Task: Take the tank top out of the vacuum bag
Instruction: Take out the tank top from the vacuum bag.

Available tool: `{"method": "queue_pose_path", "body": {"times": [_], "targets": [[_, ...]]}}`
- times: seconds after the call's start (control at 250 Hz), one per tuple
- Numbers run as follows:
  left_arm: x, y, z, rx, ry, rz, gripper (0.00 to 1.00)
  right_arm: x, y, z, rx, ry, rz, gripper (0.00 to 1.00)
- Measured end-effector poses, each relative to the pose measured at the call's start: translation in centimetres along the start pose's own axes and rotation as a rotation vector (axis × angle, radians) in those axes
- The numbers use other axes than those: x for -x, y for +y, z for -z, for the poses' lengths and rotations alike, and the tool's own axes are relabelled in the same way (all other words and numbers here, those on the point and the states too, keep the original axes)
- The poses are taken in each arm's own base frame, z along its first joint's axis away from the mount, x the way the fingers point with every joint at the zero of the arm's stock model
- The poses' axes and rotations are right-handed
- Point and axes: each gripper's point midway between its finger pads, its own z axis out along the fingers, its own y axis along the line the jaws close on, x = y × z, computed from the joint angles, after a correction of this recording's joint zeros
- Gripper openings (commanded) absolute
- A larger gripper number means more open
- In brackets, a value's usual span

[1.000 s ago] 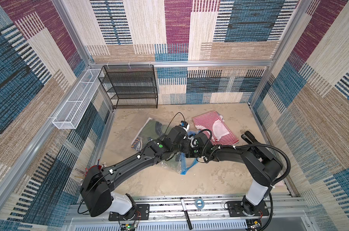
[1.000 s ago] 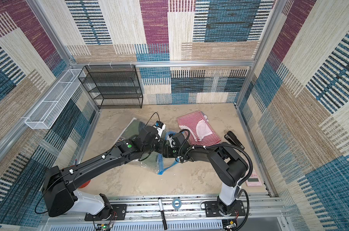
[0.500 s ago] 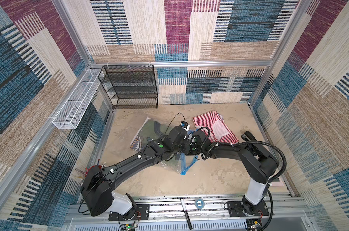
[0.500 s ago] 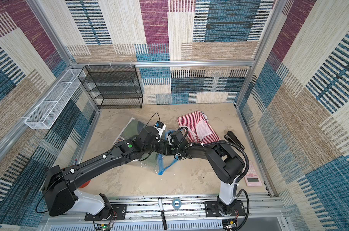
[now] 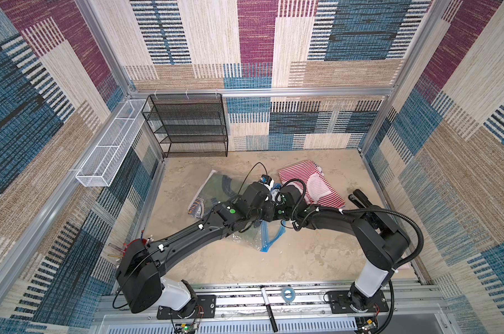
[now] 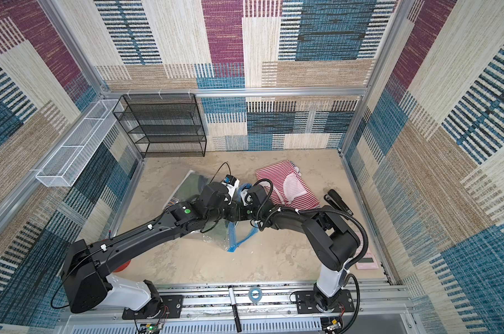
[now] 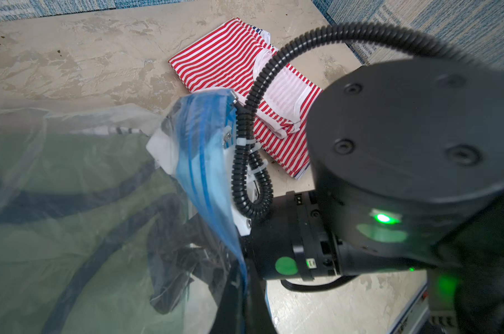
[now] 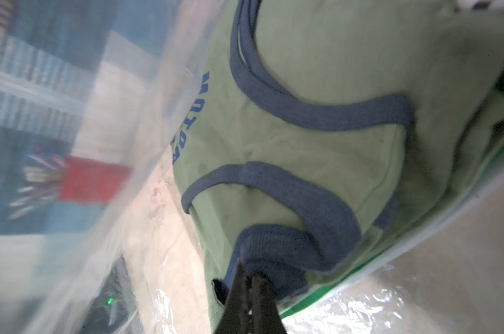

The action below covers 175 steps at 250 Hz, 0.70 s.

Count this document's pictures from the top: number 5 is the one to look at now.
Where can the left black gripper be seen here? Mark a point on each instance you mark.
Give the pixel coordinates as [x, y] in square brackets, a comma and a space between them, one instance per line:
[271, 211]

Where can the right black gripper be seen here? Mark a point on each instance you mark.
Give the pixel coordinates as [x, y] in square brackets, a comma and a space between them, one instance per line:
[280, 204]

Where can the red white striped tank top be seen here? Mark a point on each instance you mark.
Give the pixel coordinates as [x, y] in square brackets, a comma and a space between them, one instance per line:
[318, 190]

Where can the green garment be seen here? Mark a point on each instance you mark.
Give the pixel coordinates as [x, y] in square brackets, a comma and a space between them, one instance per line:
[217, 188]

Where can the clear vacuum bag blue zipper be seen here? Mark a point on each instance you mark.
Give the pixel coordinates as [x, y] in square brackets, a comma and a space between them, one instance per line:
[241, 216]

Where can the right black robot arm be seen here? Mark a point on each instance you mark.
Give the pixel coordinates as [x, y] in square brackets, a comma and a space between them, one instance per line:
[387, 238]

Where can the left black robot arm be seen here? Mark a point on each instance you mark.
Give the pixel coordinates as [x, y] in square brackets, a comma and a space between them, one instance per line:
[144, 265]

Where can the black stapler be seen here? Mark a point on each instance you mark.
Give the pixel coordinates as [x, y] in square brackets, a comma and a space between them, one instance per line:
[359, 199]

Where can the blue tape roll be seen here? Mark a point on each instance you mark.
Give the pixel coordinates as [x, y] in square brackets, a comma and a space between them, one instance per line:
[288, 294]

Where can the black marker pen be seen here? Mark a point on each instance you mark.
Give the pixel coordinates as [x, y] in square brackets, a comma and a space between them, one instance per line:
[269, 310]

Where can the red pencil cup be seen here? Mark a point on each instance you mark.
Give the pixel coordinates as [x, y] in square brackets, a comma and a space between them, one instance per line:
[114, 253]

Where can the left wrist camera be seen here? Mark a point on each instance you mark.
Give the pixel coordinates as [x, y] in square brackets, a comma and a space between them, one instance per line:
[268, 182]

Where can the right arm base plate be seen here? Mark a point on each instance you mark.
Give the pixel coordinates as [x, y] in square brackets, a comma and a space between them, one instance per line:
[343, 302]

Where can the black wire mesh shelf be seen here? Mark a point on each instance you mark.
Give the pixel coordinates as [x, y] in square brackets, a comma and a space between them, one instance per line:
[188, 125]

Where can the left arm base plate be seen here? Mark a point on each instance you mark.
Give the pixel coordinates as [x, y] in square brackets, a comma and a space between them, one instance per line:
[202, 306]

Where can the white wire mesh basket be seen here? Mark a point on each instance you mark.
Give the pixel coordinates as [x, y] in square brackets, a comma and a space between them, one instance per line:
[104, 161]

